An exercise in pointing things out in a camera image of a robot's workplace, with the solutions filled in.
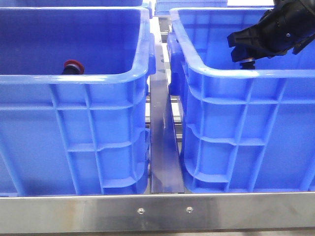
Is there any blue bin rear right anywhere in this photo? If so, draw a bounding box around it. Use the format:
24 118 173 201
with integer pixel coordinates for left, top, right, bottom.
155 0 228 16

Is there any yellow push button switch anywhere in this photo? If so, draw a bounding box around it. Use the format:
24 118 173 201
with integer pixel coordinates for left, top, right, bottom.
240 58 255 70

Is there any large blue left plastic bin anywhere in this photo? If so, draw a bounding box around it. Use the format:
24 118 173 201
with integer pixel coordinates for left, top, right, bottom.
0 7 156 197

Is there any blue bin rear left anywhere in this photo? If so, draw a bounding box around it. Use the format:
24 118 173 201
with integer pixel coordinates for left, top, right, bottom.
0 0 152 9

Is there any large blue plastic bin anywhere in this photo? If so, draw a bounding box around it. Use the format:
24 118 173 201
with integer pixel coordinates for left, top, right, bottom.
0 7 156 197
167 7 315 193

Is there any large blue right plastic bin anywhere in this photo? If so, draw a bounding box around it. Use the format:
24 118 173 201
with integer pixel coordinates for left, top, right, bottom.
167 7 315 193

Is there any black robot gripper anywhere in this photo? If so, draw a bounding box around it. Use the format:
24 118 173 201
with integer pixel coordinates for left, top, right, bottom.
227 0 315 62

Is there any left rail screw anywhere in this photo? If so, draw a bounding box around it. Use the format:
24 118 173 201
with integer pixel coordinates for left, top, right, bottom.
137 208 145 214

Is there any rail screw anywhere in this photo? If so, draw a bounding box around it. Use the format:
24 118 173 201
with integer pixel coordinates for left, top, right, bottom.
186 206 193 213
137 208 145 214

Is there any steel front rail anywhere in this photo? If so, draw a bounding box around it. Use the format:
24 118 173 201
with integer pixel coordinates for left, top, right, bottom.
0 192 315 234

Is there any right rail screw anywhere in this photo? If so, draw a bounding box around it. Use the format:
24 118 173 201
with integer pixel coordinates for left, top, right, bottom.
186 206 193 213

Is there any steel divider bar between bins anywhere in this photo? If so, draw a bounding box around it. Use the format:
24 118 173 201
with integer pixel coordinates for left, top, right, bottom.
150 72 185 194

